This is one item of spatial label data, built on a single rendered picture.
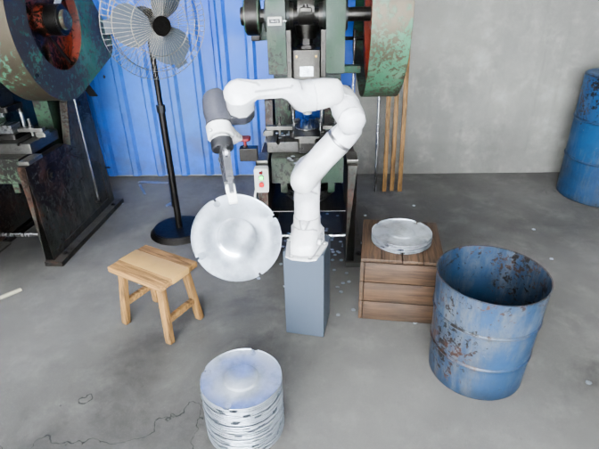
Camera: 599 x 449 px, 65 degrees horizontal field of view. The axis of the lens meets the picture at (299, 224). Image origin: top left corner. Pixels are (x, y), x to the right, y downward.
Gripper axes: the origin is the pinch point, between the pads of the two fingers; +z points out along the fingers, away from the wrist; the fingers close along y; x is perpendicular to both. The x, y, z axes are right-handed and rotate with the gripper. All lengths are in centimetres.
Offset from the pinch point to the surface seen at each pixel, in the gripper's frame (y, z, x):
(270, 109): -103, -93, 49
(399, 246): -49, 16, 79
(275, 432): -38, 78, 5
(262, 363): -36, 54, 5
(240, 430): -30, 74, -8
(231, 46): -152, -178, 44
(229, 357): -41, 49, -6
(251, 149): -77, -54, 27
